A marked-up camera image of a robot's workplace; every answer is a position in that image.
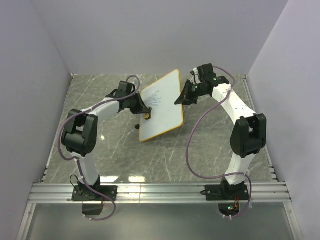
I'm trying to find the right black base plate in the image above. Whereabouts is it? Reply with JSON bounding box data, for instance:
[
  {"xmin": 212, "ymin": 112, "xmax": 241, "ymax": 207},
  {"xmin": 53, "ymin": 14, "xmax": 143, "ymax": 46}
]
[{"xmin": 200, "ymin": 185, "xmax": 249, "ymax": 201}]

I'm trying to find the yellow black eraser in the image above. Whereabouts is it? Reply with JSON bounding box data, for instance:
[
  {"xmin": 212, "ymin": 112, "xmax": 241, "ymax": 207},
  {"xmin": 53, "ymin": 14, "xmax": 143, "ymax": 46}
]
[{"xmin": 143, "ymin": 113, "xmax": 151, "ymax": 120}]

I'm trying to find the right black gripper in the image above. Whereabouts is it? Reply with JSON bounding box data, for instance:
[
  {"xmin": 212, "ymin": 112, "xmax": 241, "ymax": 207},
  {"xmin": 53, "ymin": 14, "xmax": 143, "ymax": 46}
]
[{"xmin": 174, "ymin": 80, "xmax": 208, "ymax": 107}]

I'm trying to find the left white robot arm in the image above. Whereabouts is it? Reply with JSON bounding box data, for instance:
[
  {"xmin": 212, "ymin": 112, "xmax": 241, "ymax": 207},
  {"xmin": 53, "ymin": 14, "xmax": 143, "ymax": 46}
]
[{"xmin": 60, "ymin": 89, "xmax": 152, "ymax": 201}]

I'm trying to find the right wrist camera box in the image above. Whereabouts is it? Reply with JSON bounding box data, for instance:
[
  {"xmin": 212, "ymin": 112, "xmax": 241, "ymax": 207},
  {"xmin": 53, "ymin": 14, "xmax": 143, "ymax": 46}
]
[{"xmin": 196, "ymin": 63, "xmax": 216, "ymax": 82}]

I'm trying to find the aluminium front rail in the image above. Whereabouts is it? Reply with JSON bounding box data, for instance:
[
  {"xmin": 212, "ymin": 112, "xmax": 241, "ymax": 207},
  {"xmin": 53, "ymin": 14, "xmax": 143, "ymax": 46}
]
[{"xmin": 27, "ymin": 182, "xmax": 291, "ymax": 204}]

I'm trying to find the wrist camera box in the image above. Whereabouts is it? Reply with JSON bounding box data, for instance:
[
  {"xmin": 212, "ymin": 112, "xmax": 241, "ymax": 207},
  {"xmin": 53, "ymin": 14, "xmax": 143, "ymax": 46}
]
[
  {"xmin": 196, "ymin": 63, "xmax": 216, "ymax": 82},
  {"xmin": 115, "ymin": 81, "xmax": 136, "ymax": 98}
]

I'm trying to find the yellow framed whiteboard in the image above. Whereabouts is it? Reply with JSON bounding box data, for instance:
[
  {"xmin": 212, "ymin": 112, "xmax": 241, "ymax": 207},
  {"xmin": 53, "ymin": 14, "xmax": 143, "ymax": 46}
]
[{"xmin": 139, "ymin": 69, "xmax": 184, "ymax": 142}]

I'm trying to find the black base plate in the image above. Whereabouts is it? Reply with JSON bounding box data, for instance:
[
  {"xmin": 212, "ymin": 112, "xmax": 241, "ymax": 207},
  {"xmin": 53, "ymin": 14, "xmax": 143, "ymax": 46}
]
[
  {"xmin": 200, "ymin": 185, "xmax": 249, "ymax": 201},
  {"xmin": 71, "ymin": 185, "xmax": 118, "ymax": 202}
]

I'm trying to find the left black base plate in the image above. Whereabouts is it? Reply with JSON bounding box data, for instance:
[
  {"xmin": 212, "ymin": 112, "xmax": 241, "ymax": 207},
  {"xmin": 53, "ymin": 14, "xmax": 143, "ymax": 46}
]
[{"xmin": 71, "ymin": 185, "xmax": 118, "ymax": 202}]

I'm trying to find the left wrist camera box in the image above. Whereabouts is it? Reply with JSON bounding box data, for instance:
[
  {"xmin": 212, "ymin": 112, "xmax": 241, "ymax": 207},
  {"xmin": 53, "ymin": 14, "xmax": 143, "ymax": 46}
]
[{"xmin": 115, "ymin": 81, "xmax": 136, "ymax": 98}]

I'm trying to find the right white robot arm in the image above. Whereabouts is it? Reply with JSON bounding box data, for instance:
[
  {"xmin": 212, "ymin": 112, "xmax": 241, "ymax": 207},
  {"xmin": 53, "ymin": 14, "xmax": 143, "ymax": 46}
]
[{"xmin": 175, "ymin": 75, "xmax": 267, "ymax": 200}]

